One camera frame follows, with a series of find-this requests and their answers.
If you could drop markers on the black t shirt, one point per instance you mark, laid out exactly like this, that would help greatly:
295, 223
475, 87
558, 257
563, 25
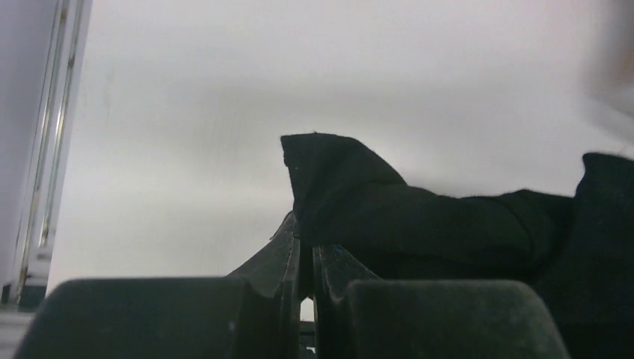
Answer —
575, 252

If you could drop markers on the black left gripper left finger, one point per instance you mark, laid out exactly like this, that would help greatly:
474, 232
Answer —
253, 312

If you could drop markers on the aluminium frame rail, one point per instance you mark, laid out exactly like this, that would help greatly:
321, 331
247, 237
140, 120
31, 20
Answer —
42, 49

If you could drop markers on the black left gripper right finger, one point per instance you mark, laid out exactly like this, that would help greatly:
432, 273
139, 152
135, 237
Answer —
359, 315

